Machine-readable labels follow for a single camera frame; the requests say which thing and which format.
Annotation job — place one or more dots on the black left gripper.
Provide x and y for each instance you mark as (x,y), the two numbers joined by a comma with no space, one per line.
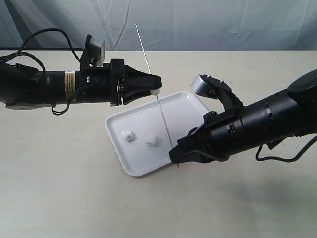
(128,84)

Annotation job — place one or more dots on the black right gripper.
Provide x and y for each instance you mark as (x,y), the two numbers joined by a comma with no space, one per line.
(219,137)

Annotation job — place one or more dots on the white marshmallow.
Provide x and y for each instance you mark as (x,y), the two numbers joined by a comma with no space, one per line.
(152,139)

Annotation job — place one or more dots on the thin metal skewer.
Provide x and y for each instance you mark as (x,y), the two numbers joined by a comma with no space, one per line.
(157,96)

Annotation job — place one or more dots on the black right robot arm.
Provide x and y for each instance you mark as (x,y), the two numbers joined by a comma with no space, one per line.
(287,113)

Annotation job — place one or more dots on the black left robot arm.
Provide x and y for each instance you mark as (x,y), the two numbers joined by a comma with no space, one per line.
(29,88)

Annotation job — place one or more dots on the white rectangular plastic tray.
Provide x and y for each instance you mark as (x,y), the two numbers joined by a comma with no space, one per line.
(142,136)

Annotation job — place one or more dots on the white backdrop curtain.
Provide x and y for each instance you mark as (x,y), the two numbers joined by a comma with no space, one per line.
(167,25)

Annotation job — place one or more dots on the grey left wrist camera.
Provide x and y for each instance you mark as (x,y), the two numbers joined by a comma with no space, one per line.
(93,54)

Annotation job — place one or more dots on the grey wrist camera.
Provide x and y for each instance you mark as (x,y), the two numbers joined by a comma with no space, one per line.
(209,87)
(93,54)

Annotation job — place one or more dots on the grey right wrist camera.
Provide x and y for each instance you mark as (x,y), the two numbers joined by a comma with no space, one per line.
(209,87)

